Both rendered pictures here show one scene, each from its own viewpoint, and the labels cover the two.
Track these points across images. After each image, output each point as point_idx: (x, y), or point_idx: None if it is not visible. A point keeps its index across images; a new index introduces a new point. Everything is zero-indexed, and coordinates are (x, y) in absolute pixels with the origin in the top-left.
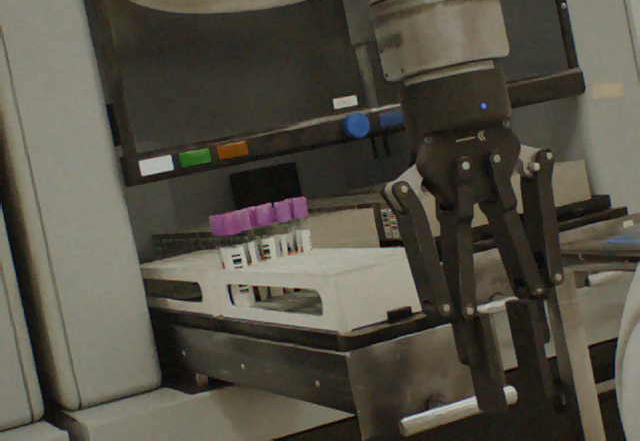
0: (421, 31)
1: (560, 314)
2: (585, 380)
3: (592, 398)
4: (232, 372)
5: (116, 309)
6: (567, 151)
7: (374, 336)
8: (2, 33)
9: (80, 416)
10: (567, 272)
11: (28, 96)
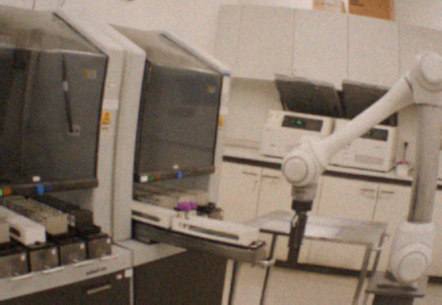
0: (310, 191)
1: None
2: None
3: None
4: (180, 245)
5: (126, 216)
6: (199, 187)
7: (256, 247)
8: (121, 130)
9: (122, 245)
10: None
11: (122, 151)
